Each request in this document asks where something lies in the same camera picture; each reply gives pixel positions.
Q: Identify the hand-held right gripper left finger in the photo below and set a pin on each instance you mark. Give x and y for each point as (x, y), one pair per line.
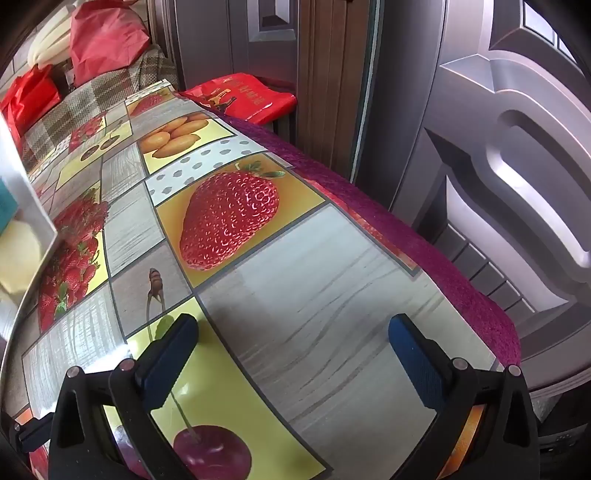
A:
(168, 364)

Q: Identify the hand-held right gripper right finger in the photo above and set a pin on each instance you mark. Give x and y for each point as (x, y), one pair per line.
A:
(415, 364)

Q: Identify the white box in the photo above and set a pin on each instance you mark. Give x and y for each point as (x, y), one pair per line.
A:
(37, 207)

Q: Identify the fruit print tablecloth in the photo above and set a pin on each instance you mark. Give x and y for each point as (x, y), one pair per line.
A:
(300, 300)

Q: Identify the metal door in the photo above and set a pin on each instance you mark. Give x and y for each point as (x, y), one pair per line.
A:
(508, 138)
(217, 41)

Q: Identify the red printed plastic bag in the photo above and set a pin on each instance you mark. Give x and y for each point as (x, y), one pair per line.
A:
(240, 94)

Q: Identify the plaid blanket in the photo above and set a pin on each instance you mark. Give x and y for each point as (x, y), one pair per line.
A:
(101, 87)

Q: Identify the red tote bag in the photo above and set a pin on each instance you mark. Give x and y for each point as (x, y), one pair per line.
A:
(27, 99)

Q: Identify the plain red bag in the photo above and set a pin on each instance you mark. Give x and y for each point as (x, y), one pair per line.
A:
(106, 41)

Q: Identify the cream foam roll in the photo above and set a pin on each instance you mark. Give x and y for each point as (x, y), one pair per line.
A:
(46, 46)

